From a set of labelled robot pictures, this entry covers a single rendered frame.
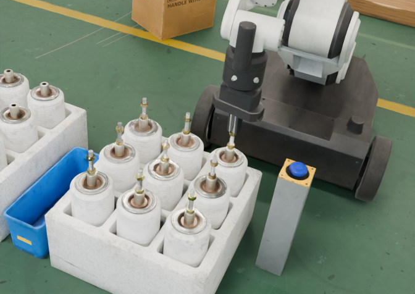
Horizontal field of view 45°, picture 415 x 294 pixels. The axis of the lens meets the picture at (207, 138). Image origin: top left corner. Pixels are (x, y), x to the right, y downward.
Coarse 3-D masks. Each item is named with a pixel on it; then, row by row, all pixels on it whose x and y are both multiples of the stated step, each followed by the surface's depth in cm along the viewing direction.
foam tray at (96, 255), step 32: (256, 192) 134; (64, 224) 111; (160, 224) 119; (224, 224) 116; (64, 256) 118; (96, 256) 113; (128, 256) 108; (160, 256) 107; (224, 256) 117; (128, 288) 115; (160, 288) 110; (192, 288) 106
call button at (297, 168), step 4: (292, 164) 112; (296, 164) 112; (300, 164) 112; (304, 164) 113; (292, 168) 111; (296, 168) 111; (300, 168) 111; (304, 168) 112; (292, 172) 111; (296, 172) 110; (300, 172) 110; (304, 172) 111; (296, 176) 111; (300, 176) 111
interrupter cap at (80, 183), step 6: (84, 174) 113; (102, 174) 114; (78, 180) 112; (84, 180) 112; (102, 180) 113; (108, 180) 113; (78, 186) 110; (84, 186) 111; (96, 186) 111; (102, 186) 111; (108, 186) 112; (84, 192) 109; (90, 192) 109; (96, 192) 109
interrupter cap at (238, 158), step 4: (220, 148) 126; (224, 148) 126; (216, 152) 125; (220, 152) 125; (224, 152) 125; (236, 152) 125; (240, 152) 126; (220, 156) 124; (236, 156) 124; (240, 156) 124; (220, 160) 122; (224, 160) 123; (232, 160) 123; (236, 160) 123; (240, 160) 123; (220, 164) 121; (224, 164) 121; (228, 164) 122; (232, 164) 122; (236, 164) 122; (240, 164) 122
